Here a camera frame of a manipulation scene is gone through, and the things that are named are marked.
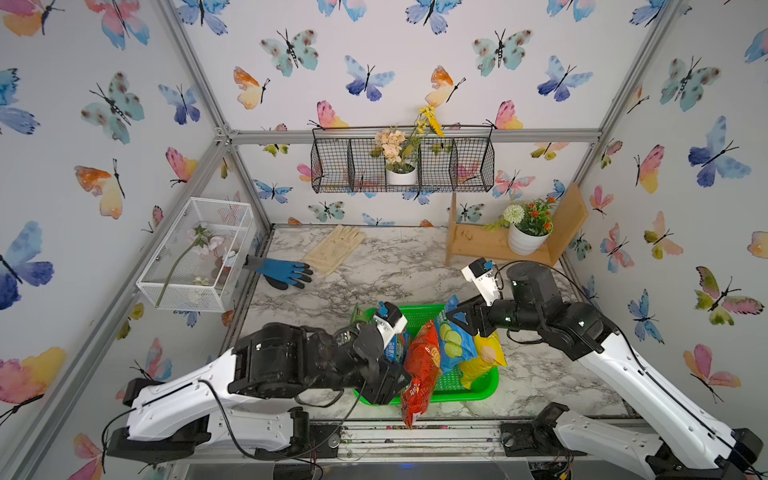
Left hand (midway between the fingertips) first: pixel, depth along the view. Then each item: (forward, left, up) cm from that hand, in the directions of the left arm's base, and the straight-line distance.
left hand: (402, 375), depth 54 cm
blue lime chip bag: (+11, -13, -13) cm, 22 cm away
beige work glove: (+53, +25, -30) cm, 66 cm away
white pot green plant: (+49, -42, -12) cm, 66 cm away
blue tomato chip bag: (+12, 0, -13) cm, 18 cm away
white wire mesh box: (+28, +48, -2) cm, 56 cm away
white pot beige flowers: (+60, -2, +3) cm, 60 cm away
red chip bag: (+6, -5, -10) cm, 13 cm away
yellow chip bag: (+8, -21, -13) cm, 26 cm away
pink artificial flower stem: (+33, +48, 0) cm, 58 cm away
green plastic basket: (+6, -14, -31) cm, 35 cm away
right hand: (+15, -13, -3) cm, 20 cm away
